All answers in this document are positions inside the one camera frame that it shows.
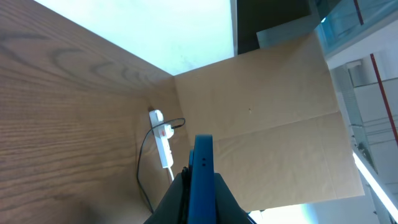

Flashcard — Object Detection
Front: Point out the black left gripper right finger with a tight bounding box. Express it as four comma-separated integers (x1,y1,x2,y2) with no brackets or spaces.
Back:
214,173,252,224

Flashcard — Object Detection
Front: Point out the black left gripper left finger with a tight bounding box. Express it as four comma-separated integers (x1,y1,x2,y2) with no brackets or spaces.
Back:
144,172,190,224

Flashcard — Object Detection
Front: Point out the blue Galaxy smartphone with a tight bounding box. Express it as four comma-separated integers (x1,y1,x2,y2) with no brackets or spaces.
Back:
187,134,216,224

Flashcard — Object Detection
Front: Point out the black charger cable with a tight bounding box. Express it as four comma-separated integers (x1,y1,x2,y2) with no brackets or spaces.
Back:
136,117,187,214

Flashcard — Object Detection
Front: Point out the white power strip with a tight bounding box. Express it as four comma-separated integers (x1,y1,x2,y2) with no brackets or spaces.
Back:
149,110,174,169

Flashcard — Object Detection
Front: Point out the brown cardboard panel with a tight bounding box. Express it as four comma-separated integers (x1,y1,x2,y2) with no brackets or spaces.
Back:
175,33,364,211

